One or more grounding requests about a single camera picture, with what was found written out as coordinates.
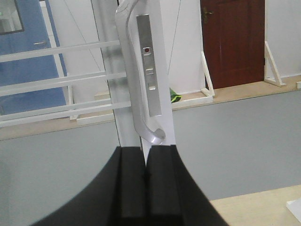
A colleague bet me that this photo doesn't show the silver door handle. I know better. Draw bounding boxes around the silver door handle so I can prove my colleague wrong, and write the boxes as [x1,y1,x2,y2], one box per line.
[115,0,166,145]

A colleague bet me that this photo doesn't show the silver lock plate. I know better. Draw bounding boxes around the silver lock plate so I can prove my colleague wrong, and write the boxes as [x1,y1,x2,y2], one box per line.
[136,14,162,117]

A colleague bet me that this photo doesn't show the light wooden floor platform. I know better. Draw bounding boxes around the light wooden floor platform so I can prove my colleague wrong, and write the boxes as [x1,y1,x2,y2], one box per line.
[211,185,301,226]

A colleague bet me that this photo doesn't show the brown wooden door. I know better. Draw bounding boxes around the brown wooden door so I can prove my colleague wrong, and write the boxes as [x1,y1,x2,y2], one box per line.
[200,0,265,89]

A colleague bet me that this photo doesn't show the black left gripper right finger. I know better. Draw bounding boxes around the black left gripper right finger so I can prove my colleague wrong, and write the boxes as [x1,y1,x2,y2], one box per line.
[146,145,228,226]

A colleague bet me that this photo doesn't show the blue door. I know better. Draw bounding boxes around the blue door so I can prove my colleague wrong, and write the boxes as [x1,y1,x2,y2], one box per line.
[0,0,69,116]

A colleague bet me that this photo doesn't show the far wooden platform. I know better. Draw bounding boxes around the far wooden platform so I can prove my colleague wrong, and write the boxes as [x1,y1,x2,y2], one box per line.
[0,75,301,140]

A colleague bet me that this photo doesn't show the green folded mat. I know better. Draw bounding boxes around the green folded mat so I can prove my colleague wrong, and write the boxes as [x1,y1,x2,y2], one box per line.
[169,88,182,103]

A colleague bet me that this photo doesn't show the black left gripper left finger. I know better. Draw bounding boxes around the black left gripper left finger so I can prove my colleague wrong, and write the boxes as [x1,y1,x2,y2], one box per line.
[34,146,147,226]

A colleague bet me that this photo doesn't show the white framed sliding glass door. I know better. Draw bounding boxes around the white framed sliding glass door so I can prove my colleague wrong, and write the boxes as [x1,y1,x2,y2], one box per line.
[0,0,175,155]

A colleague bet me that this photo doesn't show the white triangular support bracket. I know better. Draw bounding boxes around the white triangular support bracket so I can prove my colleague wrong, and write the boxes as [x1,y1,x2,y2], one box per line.
[286,198,301,223]

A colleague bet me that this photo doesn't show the far white support frame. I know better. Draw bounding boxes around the far white support frame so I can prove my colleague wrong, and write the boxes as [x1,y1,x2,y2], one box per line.
[76,51,215,125]

